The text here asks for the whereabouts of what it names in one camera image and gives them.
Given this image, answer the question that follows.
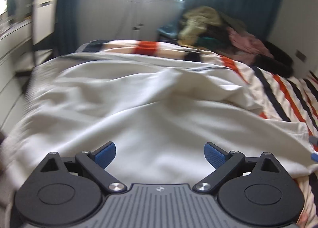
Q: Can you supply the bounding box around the white sweatshirt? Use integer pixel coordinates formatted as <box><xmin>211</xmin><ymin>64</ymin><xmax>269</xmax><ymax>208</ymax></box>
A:
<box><xmin>1</xmin><ymin>52</ymin><xmax>317</xmax><ymax>188</ymax></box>

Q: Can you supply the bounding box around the dark clothes pile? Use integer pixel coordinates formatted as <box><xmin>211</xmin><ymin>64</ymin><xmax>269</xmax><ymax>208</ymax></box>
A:
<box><xmin>178</xmin><ymin>6</ymin><xmax>294</xmax><ymax>77</ymax></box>

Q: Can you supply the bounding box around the striped cream bed blanket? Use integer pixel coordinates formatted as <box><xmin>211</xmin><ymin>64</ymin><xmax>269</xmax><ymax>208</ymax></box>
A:
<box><xmin>74</xmin><ymin>39</ymin><xmax>318</xmax><ymax>228</ymax></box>

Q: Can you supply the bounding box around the white dressing table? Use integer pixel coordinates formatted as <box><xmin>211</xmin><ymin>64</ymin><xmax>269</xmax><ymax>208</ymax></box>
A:
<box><xmin>1</xmin><ymin>20</ymin><xmax>31</xmax><ymax>135</ymax></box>

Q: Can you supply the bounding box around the pink garment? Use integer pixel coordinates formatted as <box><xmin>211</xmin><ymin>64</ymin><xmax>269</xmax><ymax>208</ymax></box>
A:
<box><xmin>227</xmin><ymin>27</ymin><xmax>274</xmax><ymax>65</ymax></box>

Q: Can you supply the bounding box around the yellow knitted garment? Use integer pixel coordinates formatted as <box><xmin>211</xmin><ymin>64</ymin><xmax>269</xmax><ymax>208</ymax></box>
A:
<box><xmin>178</xmin><ymin>6</ymin><xmax>223</xmax><ymax>46</ymax></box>

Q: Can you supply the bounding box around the black and white chair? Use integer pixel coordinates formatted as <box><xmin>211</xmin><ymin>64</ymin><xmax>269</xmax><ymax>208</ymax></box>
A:
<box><xmin>14</xmin><ymin>0</ymin><xmax>58</xmax><ymax>77</ymax></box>

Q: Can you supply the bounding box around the teal curtain left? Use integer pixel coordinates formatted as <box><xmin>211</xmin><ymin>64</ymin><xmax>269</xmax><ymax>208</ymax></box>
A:
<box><xmin>32</xmin><ymin>0</ymin><xmax>89</xmax><ymax>55</ymax></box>

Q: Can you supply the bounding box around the wall socket plate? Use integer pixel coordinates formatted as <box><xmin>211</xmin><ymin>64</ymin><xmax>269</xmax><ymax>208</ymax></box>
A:
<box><xmin>295</xmin><ymin>50</ymin><xmax>307</xmax><ymax>62</ymax></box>

